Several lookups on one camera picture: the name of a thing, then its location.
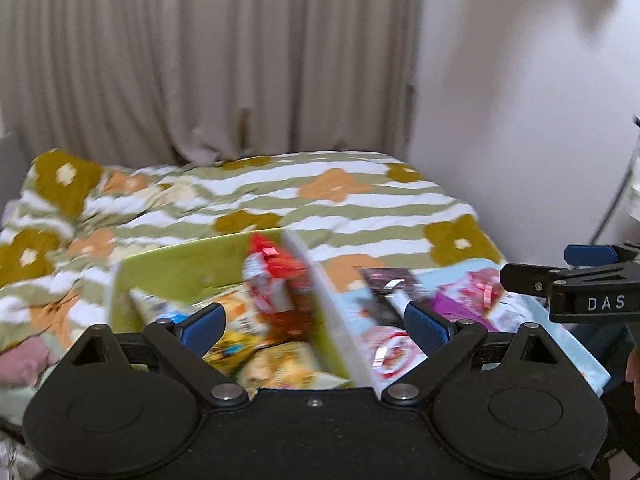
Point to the grey bed headboard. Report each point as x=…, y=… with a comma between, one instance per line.
x=9, y=170

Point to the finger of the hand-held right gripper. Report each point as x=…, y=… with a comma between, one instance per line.
x=590, y=253
x=530, y=275

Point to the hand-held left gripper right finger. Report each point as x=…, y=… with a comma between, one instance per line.
x=427, y=330

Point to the floral striped blanket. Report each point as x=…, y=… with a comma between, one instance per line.
x=200, y=200

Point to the person's right hand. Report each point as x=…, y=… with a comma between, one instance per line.
x=635, y=385

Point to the blue white snack packet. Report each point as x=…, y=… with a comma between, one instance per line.
x=152, y=310

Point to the cream snack packet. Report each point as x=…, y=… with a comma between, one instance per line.
x=285, y=367

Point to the beige curtain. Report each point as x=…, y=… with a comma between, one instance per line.
x=215, y=55

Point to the pink plush toy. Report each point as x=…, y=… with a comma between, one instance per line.
x=25, y=365

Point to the small white snack packet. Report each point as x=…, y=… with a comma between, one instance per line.
x=512, y=312

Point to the red round label snack packet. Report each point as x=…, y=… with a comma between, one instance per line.
x=395, y=355

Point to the purple snack packet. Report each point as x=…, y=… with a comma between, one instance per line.
x=452, y=305

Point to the dark brown snack packet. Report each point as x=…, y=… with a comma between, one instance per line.
x=387, y=290

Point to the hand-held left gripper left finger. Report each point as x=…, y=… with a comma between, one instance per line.
x=202, y=330

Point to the pink ribbon snack packet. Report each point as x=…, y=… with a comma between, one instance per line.
x=481, y=285

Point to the green cardboard box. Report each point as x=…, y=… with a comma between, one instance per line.
x=190, y=270

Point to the orange snack packet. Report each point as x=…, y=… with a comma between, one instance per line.
x=237, y=312

